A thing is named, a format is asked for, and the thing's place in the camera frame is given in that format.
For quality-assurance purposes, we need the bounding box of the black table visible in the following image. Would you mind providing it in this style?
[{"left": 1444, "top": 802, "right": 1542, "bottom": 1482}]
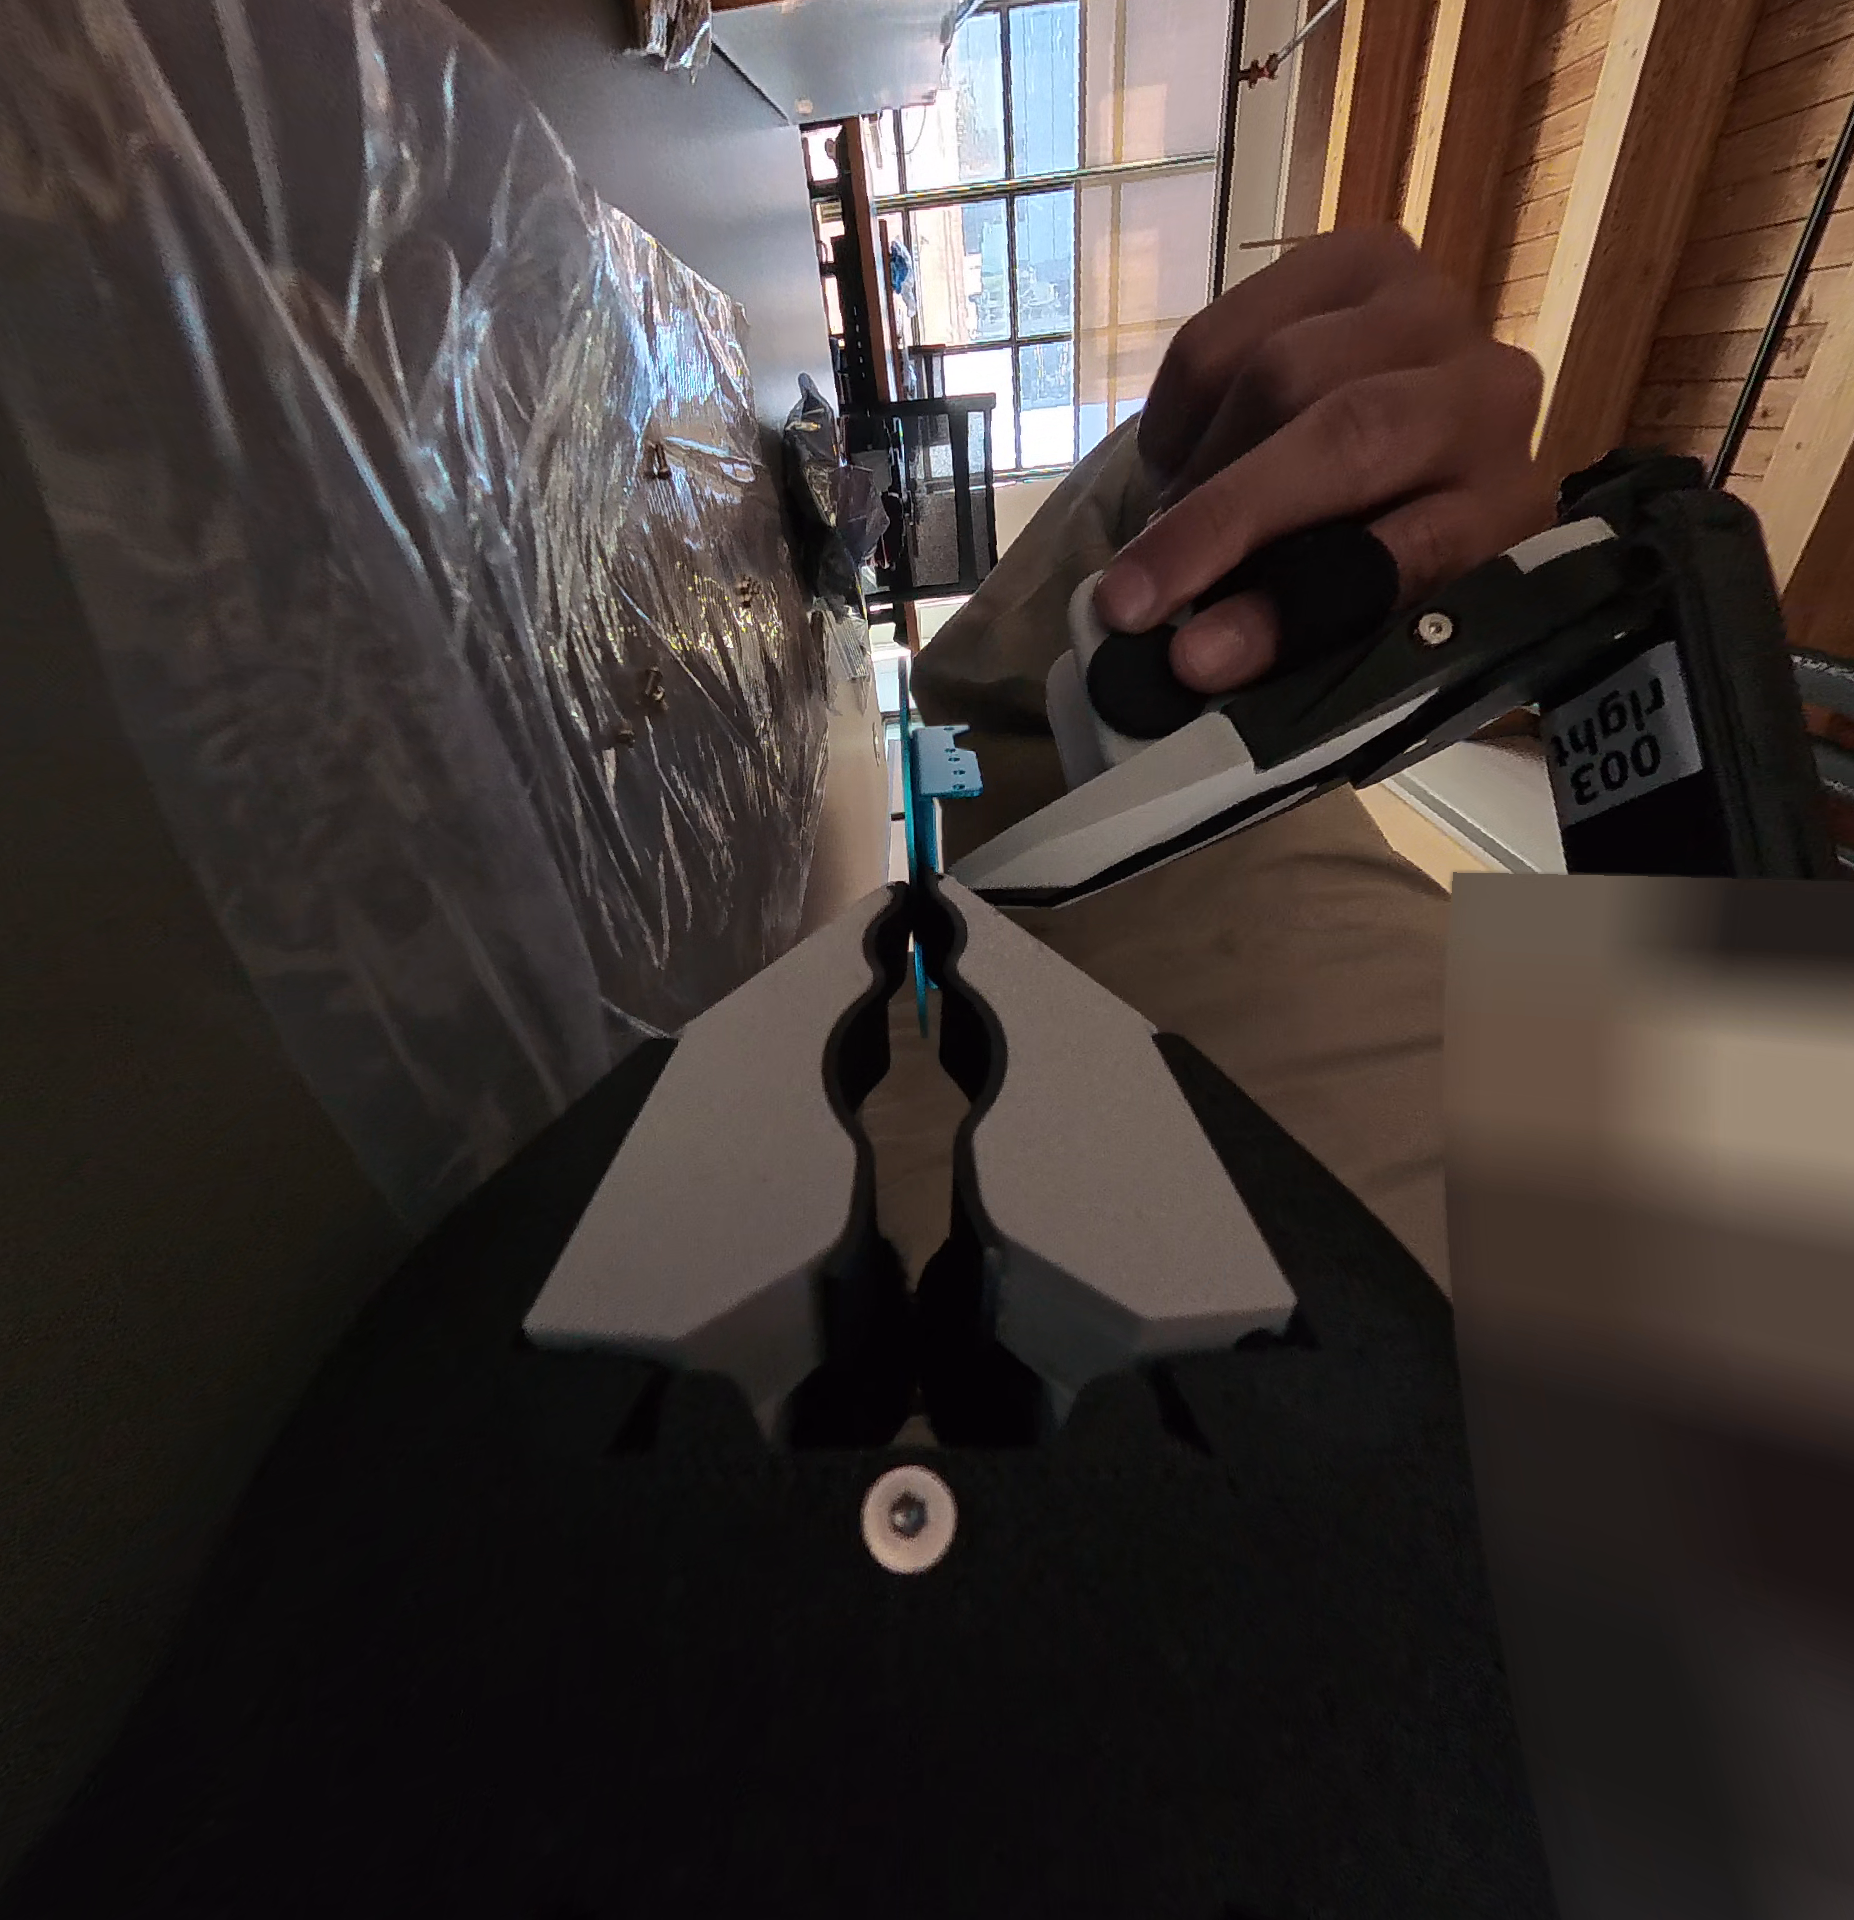
[{"left": 847, "top": 390, "right": 1003, "bottom": 606}]

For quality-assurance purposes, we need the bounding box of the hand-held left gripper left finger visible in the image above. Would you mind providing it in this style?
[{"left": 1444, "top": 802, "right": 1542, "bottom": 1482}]
[{"left": 522, "top": 884, "right": 887, "bottom": 1420}]

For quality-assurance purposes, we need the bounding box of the crumpled dark plastic bag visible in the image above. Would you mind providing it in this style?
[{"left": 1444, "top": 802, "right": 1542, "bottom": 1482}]
[{"left": 784, "top": 374, "right": 893, "bottom": 606}]

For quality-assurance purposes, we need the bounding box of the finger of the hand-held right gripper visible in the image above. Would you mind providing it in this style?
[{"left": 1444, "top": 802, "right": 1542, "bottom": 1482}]
[
  {"left": 1053, "top": 697, "right": 1548, "bottom": 909},
  {"left": 948, "top": 716, "right": 1266, "bottom": 892}
]

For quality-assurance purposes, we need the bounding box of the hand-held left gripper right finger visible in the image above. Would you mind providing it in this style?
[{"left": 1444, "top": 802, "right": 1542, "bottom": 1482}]
[{"left": 926, "top": 876, "right": 1300, "bottom": 1420}]

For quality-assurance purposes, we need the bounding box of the grid pane window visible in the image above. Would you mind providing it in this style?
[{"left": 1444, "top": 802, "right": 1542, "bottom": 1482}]
[{"left": 863, "top": 0, "right": 1231, "bottom": 471}]

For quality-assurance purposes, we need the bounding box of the blue round metal plate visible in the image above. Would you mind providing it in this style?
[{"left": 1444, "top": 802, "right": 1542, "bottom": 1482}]
[{"left": 892, "top": 667, "right": 942, "bottom": 1040}]

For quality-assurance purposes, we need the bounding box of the orange cardboard box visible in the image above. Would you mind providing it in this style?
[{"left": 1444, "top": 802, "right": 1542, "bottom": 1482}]
[{"left": 708, "top": 0, "right": 971, "bottom": 131}]

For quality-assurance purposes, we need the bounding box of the person's right hand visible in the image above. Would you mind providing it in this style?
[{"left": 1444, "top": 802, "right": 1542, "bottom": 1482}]
[{"left": 1091, "top": 222, "right": 1555, "bottom": 697}]

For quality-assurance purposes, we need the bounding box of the clear plastic bag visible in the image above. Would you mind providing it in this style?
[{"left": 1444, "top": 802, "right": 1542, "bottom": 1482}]
[{"left": 0, "top": 0, "right": 834, "bottom": 1219}]

